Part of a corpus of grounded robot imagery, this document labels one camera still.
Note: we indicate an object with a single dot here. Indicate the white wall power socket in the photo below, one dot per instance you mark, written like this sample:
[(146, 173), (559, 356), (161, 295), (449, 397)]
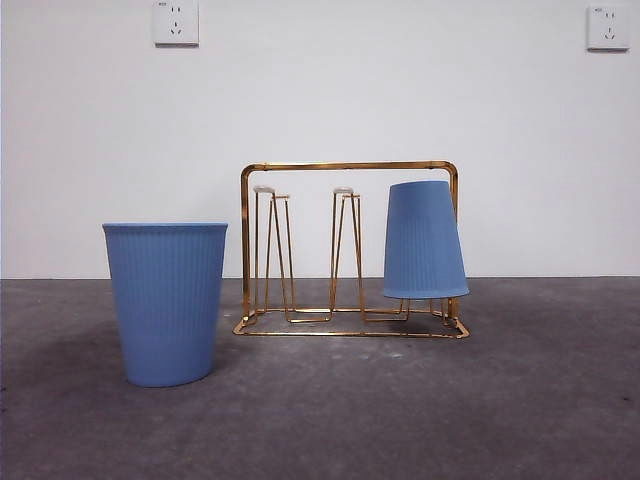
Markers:
[(608, 29), (176, 22)]

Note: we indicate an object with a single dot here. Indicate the blue ribbed plastic cup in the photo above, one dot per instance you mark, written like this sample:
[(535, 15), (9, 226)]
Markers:
[(425, 240), (165, 300)]

